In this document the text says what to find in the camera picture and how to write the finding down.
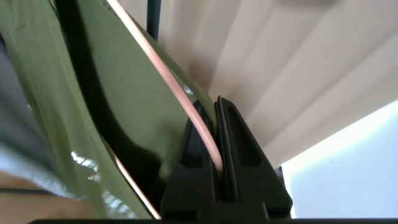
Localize beige curtain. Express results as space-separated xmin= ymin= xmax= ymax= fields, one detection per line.
xmin=118 ymin=0 xmax=398 ymax=169

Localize pale grey shorts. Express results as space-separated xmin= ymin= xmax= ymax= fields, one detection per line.
xmin=0 ymin=34 xmax=82 ymax=200

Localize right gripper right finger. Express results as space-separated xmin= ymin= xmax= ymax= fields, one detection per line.
xmin=214 ymin=96 xmax=293 ymax=218

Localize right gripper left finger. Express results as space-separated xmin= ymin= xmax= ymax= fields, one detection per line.
xmin=160 ymin=101 xmax=223 ymax=218

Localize pink clothes hanger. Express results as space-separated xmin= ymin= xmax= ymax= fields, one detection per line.
xmin=105 ymin=0 xmax=224 ymax=220

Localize green garment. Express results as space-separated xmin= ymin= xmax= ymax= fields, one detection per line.
xmin=0 ymin=0 xmax=218 ymax=220

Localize black clothes rack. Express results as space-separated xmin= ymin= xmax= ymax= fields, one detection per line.
xmin=0 ymin=0 xmax=162 ymax=196

